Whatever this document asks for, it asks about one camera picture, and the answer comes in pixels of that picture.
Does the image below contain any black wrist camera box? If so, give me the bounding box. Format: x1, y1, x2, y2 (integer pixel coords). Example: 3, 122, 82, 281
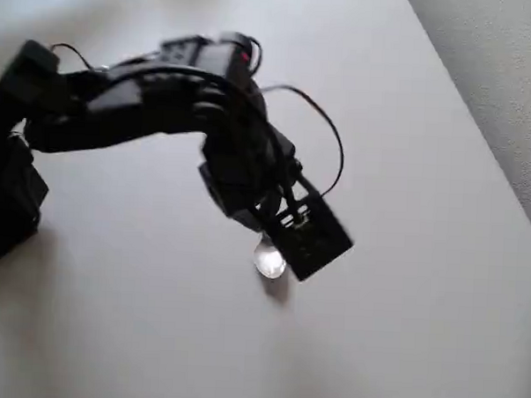
253, 171, 358, 286

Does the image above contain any thin black servo wire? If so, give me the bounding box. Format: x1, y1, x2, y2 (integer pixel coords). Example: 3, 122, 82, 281
253, 84, 348, 198

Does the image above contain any silver metal spoon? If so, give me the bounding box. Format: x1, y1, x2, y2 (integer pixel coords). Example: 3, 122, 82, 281
252, 232, 289, 280

